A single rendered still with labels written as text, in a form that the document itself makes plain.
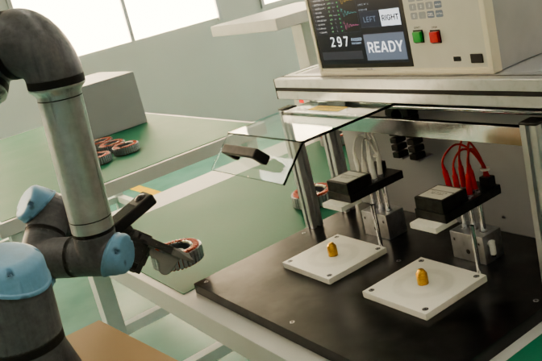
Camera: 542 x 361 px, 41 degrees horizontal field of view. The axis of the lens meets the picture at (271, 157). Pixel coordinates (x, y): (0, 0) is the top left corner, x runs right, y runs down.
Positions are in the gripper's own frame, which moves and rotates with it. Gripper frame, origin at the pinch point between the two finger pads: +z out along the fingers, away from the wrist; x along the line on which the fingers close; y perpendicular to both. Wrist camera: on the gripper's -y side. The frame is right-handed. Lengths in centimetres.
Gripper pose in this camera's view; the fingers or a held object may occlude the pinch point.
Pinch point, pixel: (179, 252)
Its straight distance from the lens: 157.2
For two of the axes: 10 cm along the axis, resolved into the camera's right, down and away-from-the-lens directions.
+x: 5.6, 0.8, -8.2
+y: -3.8, 9.1, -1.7
